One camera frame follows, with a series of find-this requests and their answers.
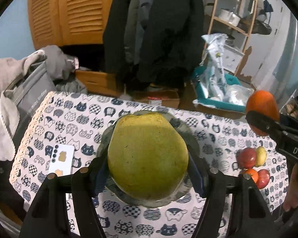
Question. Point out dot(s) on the large orange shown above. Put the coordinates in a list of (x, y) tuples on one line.
[(252, 173)]

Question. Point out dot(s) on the wooden drawer unit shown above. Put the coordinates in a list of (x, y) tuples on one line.
[(100, 83)]

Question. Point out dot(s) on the clear plastic bag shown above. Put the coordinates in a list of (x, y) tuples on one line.
[(237, 94)]

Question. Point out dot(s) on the grey backpack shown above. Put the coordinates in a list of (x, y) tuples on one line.
[(260, 26)]

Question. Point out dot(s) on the wooden louvered wardrobe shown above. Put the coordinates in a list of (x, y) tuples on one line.
[(67, 22)]

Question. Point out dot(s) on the grey fabric bag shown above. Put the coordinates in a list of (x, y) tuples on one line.
[(28, 94)]

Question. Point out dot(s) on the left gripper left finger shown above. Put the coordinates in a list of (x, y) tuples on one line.
[(86, 183)]

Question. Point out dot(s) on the cat pattern tablecloth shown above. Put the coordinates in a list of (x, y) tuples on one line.
[(80, 121)]

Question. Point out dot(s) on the beige towel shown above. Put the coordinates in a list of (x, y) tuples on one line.
[(11, 71)]

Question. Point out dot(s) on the person right hand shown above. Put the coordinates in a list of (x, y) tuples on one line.
[(291, 199)]

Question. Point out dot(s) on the red apple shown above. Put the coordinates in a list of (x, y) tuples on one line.
[(247, 158), (263, 178)]

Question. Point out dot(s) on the white cooking pot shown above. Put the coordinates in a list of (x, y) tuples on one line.
[(229, 17)]

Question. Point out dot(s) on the white patterned drawer box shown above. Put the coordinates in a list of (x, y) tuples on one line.
[(231, 58)]

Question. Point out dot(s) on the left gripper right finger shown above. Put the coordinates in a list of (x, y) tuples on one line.
[(211, 184)]

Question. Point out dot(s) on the grey clothes pile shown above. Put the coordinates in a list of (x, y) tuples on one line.
[(61, 69)]

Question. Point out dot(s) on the green glass plate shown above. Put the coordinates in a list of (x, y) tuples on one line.
[(186, 133)]

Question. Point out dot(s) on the black hanging coat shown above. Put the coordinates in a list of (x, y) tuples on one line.
[(153, 42)]

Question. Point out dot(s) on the small cardboard box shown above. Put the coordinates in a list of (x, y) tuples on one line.
[(167, 98)]

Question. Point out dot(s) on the wooden shelf rack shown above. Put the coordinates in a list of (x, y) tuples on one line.
[(238, 36)]

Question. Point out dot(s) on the teal plastic basket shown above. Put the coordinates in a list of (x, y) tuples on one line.
[(202, 100)]

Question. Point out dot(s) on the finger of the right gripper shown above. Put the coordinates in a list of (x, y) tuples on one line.
[(263, 125)]

